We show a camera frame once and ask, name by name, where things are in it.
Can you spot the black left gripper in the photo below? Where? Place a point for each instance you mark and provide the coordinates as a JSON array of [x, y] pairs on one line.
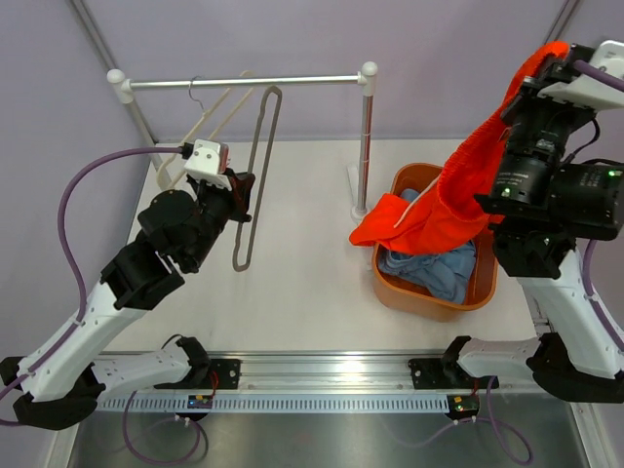
[[240, 196]]

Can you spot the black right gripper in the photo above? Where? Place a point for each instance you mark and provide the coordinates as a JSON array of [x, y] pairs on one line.
[[526, 97]]

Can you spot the orange shorts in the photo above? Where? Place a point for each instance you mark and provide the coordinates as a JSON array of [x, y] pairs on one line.
[[447, 215]]

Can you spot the light blue shorts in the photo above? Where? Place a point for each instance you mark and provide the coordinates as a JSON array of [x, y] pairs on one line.
[[444, 275]]

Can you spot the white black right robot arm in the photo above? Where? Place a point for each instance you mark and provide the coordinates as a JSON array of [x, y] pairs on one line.
[[547, 201]]

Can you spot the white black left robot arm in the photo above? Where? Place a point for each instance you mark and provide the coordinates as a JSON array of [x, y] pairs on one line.
[[62, 384]]

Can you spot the silver clothes rack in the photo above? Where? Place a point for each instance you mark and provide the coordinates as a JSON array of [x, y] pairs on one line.
[[366, 78]]

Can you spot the orange plastic basket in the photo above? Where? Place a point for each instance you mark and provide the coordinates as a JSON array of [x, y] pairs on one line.
[[398, 294]]

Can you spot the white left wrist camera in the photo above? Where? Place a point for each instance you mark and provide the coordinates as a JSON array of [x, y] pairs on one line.
[[208, 161]]

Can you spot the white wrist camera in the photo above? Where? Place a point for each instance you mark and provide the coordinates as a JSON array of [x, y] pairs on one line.
[[593, 78], [208, 161]]

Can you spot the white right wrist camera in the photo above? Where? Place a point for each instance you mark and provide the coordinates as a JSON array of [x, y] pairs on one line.
[[593, 78]]

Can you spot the white slotted cable duct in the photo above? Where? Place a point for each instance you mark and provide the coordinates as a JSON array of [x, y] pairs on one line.
[[248, 403]]

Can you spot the aluminium mounting rail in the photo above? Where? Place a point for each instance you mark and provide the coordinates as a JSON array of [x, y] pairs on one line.
[[308, 373]]

